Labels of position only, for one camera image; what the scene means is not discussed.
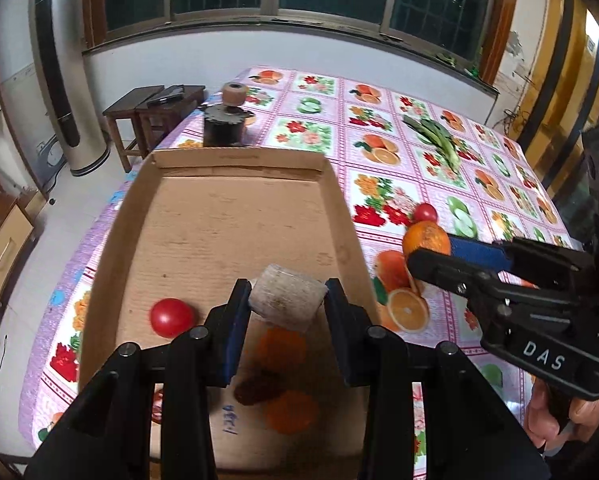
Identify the black gear spool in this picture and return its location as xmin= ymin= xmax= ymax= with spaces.
xmin=199 ymin=82 xmax=253 ymax=148

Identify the large red date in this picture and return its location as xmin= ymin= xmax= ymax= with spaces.
xmin=234 ymin=372 xmax=286 ymax=406

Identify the fruit printed tablecloth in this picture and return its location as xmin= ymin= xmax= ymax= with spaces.
xmin=19 ymin=65 xmax=587 ymax=467

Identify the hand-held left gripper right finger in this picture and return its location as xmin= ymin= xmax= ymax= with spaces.
xmin=324 ymin=277 xmax=550 ymax=480

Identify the green leafy vegetable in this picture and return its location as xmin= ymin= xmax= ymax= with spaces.
xmin=402 ymin=115 xmax=464 ymax=170

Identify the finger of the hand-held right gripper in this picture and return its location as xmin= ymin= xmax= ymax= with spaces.
xmin=407 ymin=247 xmax=511 ymax=307
xmin=449 ymin=235 xmax=599 ymax=292

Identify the orange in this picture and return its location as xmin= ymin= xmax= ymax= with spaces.
xmin=403 ymin=221 xmax=451 ymax=262
xmin=265 ymin=391 xmax=320 ymax=435
xmin=256 ymin=327 xmax=307 ymax=373

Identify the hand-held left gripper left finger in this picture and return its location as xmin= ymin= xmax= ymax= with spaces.
xmin=24 ymin=278 xmax=253 ymax=480

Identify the beige sugarcane chunk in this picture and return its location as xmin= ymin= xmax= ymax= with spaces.
xmin=248 ymin=263 xmax=327 ymax=333

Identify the dark wooden stool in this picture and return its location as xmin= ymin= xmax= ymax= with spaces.
xmin=136 ymin=85 xmax=207 ymax=153
xmin=102 ymin=86 xmax=165 ymax=173

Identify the person's right hand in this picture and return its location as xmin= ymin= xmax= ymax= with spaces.
xmin=524 ymin=374 xmax=599 ymax=457

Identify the yellow wooden panel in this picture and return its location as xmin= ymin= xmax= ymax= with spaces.
xmin=522 ymin=0 xmax=599 ymax=201

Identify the flat black device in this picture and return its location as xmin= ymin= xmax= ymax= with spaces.
xmin=146 ymin=85 xmax=186 ymax=107

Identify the white standing air conditioner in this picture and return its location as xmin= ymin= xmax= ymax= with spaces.
xmin=28 ymin=0 xmax=111 ymax=177

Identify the shallow cardboard tray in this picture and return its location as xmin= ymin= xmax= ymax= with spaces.
xmin=78 ymin=147 xmax=381 ymax=472

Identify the light wooden cabinet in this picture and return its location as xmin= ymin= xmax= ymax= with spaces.
xmin=0 ymin=190 xmax=36 ymax=311

